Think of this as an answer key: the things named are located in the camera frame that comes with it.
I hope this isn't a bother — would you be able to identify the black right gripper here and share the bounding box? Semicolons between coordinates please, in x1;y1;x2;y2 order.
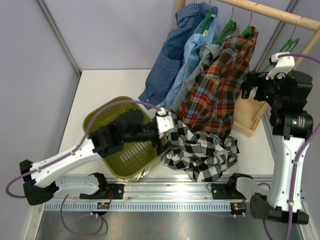
241;71;289;109

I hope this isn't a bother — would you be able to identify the black white checkered shirt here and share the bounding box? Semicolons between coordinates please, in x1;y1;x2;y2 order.
164;111;240;182

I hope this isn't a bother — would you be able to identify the red plaid shirt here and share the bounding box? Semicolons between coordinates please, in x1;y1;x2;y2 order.
177;26;259;141

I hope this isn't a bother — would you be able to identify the green hanger of plaid shirt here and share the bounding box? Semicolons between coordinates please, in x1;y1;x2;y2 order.
240;2;260;39

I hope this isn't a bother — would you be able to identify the green hanger with metal hook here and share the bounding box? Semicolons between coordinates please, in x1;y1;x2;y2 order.
255;22;300;71

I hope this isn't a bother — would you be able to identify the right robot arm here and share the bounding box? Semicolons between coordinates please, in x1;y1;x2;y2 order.
226;70;314;225

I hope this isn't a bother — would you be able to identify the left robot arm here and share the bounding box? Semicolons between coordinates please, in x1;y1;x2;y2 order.
19;108;175;206

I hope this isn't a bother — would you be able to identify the grey shirt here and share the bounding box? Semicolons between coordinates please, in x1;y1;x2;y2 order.
169;44;222;113

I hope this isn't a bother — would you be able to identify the green hanger of grey shirt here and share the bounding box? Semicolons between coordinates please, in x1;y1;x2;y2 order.
213;0;238;46

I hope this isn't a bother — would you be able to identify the light blue shirt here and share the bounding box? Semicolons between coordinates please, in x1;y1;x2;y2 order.
160;14;220;108

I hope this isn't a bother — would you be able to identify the dark blue checkered shirt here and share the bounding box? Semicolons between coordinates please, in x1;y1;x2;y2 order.
138;2;219;110

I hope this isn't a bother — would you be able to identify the green hanger of blue shirt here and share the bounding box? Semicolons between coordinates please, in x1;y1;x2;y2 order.
199;0;213;35

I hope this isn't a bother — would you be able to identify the wooden clothes rack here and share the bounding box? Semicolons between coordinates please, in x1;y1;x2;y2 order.
176;0;320;139

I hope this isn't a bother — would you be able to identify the olive green plastic basket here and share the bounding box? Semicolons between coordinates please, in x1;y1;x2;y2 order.
82;96;162;182

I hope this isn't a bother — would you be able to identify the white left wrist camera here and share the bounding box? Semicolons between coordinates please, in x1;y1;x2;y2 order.
155;107;175;139

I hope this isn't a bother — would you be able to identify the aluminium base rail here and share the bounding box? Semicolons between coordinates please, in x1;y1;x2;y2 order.
52;174;305;202

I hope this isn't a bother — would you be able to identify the white slotted cable duct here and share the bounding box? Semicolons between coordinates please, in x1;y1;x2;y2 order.
44;201;231;212

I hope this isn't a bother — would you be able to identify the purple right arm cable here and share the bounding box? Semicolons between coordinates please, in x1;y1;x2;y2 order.
207;52;320;240

